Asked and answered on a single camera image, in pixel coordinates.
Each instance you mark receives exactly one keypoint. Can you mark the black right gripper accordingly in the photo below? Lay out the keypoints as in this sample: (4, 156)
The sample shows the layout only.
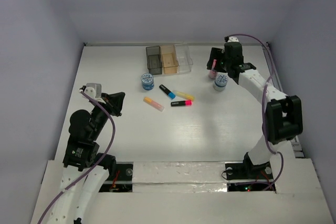
(217, 54)

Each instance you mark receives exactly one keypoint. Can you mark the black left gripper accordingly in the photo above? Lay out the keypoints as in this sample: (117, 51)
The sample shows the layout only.
(110, 104)

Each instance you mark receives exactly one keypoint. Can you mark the blue white round jar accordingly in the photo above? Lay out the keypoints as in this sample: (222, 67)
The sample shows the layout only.
(220, 82)

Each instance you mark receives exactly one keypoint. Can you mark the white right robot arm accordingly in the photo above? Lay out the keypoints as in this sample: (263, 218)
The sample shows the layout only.
(257, 159)

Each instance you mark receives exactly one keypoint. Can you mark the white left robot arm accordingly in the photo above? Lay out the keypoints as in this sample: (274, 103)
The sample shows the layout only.
(141, 133)

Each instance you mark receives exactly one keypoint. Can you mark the clear plastic bin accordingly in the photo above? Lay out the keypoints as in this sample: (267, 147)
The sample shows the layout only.
(184, 59)

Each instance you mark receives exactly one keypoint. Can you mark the orange pink highlighter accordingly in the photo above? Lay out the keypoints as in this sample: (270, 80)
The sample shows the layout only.
(153, 104)

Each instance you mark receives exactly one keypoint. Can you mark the yellow highlighter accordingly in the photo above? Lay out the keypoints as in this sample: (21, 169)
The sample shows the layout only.
(184, 95)

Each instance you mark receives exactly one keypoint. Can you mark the smoky grey plastic bin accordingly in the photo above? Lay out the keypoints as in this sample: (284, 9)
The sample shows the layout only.
(154, 62)

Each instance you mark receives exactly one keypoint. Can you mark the black pink highlighter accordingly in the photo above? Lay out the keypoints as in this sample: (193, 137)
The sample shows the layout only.
(181, 103)

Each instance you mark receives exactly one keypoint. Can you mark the black blue highlighter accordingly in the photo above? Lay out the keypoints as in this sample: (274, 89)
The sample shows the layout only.
(168, 92)

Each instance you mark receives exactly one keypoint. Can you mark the white foam front board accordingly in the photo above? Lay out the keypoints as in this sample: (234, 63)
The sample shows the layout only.
(187, 192)

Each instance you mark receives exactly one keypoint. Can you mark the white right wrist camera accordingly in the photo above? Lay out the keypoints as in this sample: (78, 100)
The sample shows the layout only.
(231, 39)

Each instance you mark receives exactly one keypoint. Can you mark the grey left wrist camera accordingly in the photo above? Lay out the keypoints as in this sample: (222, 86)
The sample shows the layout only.
(93, 90)

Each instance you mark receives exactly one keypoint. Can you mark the metal rail right side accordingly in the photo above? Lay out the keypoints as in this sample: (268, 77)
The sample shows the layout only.
(281, 115)

